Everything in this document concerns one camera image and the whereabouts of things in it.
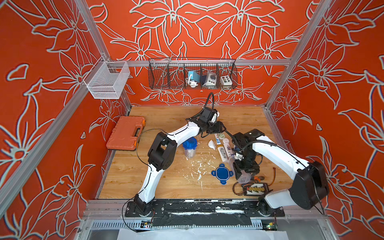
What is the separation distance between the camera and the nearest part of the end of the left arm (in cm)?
72

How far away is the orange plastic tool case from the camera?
3.07 ft

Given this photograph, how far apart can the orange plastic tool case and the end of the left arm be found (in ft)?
1.49
